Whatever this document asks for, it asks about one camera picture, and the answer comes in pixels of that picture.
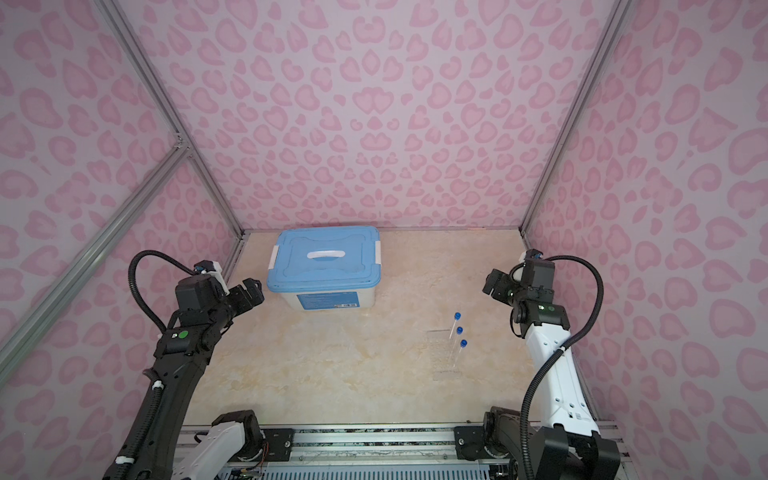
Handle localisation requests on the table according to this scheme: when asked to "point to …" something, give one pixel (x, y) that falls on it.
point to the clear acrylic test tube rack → (444, 354)
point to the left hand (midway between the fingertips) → (245, 284)
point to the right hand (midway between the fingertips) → (503, 279)
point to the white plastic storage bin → (326, 300)
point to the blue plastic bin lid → (344, 258)
